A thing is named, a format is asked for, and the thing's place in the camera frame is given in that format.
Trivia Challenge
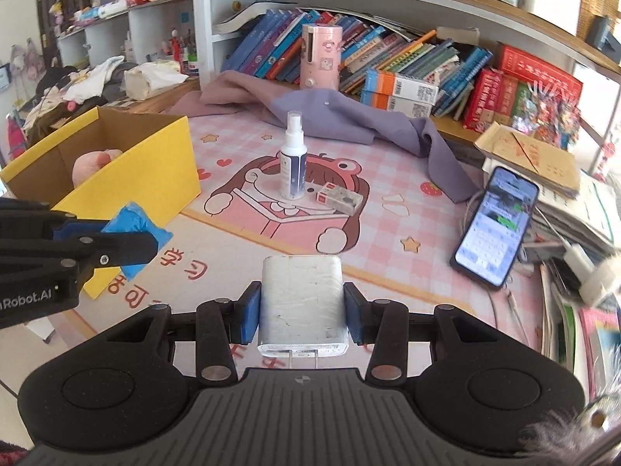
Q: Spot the blue wrapper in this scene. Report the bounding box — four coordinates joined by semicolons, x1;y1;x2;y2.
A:
102;202;174;280

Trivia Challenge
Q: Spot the white bookshelf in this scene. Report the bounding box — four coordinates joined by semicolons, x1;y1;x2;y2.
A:
53;0;621;156

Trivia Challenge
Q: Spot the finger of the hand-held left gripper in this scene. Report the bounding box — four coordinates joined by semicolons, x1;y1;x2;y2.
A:
0;231;161;279
0;198;112;250

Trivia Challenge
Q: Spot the orange white carton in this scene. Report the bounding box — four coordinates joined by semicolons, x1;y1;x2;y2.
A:
360;90;432;118
364;69;440;104

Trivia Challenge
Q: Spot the thick red book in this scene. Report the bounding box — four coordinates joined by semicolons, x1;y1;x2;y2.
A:
497;43;584;104

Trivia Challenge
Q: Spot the white power adapter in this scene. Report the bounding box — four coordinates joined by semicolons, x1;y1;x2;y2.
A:
256;254;349;370

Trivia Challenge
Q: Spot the pink and purple cloth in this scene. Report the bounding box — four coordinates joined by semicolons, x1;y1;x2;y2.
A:
167;70;486;203

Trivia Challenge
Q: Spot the pink cartoon desk mat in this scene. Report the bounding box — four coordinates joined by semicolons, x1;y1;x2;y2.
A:
49;107;549;384

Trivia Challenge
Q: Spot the stack of papers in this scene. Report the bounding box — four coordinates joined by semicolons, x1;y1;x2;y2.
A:
531;170;621;259

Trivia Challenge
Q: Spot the yellow cardboard box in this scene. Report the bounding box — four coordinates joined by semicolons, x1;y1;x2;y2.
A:
0;106;202;300

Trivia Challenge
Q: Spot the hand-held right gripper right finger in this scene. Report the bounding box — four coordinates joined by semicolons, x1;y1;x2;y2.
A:
342;280;505;382

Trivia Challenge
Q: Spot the wooden chessboard box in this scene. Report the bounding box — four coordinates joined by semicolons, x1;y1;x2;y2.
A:
107;80;201;116

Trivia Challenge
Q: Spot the white clothes pile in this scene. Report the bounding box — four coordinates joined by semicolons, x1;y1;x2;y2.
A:
63;56;127;103

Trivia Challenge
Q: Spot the white spray bottle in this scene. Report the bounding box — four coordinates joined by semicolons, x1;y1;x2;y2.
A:
279;111;307;201

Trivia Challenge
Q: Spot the brown paper envelope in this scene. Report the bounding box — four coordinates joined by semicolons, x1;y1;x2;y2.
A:
473;121;582;200

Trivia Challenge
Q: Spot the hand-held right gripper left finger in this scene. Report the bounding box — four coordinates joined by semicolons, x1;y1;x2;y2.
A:
104;280;264;382

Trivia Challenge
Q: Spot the small eraser box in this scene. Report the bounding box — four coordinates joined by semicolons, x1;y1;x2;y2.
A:
315;183;364;215

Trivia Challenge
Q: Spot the white charger plug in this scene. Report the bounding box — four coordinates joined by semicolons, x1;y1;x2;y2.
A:
563;245;621;306

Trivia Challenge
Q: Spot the pink plush toy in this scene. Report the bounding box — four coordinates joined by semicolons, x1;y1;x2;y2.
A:
72;148;124;189

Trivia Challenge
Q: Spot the row of colourful books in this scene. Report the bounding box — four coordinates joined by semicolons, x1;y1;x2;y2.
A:
220;7;493;122

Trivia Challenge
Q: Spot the black smartphone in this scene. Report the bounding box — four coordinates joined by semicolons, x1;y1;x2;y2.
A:
450;166;540;292

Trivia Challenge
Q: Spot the grey fluffy fabric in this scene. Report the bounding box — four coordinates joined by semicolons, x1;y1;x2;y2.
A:
521;393;621;457

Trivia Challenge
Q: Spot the open paperback book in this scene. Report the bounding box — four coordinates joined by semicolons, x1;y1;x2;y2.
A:
213;2;302;35

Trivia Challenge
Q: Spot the pink cylindrical device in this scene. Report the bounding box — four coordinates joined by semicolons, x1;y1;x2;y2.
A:
300;23;343;91

